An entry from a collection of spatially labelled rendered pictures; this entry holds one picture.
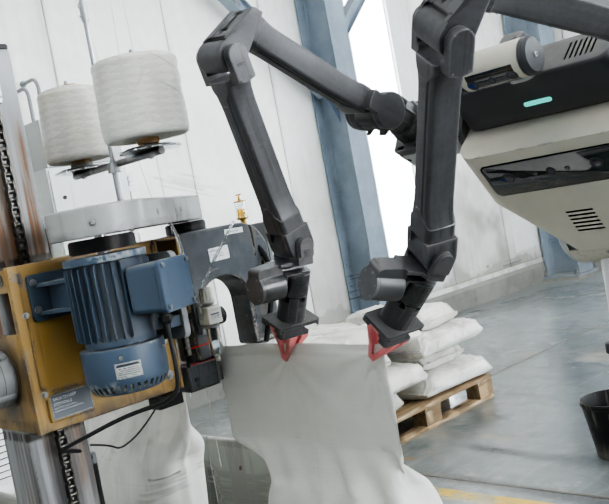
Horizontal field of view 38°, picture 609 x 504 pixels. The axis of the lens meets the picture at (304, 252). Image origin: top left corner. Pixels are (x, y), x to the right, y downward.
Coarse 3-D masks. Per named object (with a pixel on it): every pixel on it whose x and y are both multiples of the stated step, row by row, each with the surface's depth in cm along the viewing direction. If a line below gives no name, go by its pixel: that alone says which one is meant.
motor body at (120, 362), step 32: (96, 256) 151; (128, 256) 153; (96, 288) 151; (96, 320) 152; (128, 320) 154; (96, 352) 153; (128, 352) 152; (160, 352) 157; (96, 384) 154; (128, 384) 153
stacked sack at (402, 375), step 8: (392, 368) 482; (400, 368) 482; (408, 368) 483; (416, 368) 485; (392, 376) 472; (400, 376) 476; (408, 376) 479; (416, 376) 484; (424, 376) 490; (392, 384) 469; (400, 384) 473; (408, 384) 478; (392, 392) 469
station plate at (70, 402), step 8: (64, 392) 164; (72, 392) 166; (80, 392) 167; (88, 392) 168; (56, 400) 163; (64, 400) 164; (72, 400) 165; (80, 400) 167; (88, 400) 168; (56, 408) 163; (64, 408) 164; (72, 408) 165; (80, 408) 166; (88, 408) 168; (56, 416) 163; (64, 416) 164
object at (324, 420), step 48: (240, 384) 191; (288, 384) 181; (336, 384) 167; (384, 384) 158; (240, 432) 193; (288, 432) 184; (336, 432) 170; (384, 432) 160; (288, 480) 176; (336, 480) 167; (384, 480) 159
